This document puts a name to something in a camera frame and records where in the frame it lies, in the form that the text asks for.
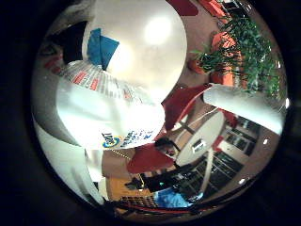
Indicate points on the blue bag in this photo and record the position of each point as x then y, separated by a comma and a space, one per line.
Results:
172, 199

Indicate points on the black chair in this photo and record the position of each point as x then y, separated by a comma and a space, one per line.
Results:
73, 40

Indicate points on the dark shelving unit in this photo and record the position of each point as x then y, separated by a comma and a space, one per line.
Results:
238, 144

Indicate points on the blue striped cloth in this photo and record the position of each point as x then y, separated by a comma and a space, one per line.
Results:
100, 47

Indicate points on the orange planter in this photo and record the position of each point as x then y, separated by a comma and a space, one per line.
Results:
224, 77

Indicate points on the yellow box with black grille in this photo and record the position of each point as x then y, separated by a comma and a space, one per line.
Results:
120, 188

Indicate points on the green leafy plant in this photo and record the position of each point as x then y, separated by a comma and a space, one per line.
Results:
250, 53

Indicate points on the round white side table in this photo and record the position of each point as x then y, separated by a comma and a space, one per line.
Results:
200, 138

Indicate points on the white Shout spray bottle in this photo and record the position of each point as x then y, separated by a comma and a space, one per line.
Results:
103, 109

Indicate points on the orange red plastic chair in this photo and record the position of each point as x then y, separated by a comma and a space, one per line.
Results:
216, 8

